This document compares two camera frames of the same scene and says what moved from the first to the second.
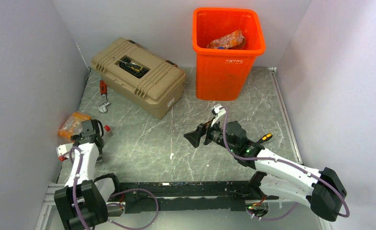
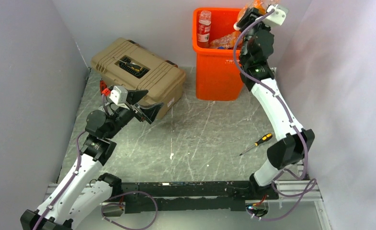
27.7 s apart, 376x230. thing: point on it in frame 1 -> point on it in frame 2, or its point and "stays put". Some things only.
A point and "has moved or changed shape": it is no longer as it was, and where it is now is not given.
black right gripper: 194,137 -> 250,14
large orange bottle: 73,126 -> 261,5
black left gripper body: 73,138 -> 121,117
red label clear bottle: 107,128 has moved or changed shape
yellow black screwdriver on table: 265,138 stays put
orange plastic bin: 221,74 stays put
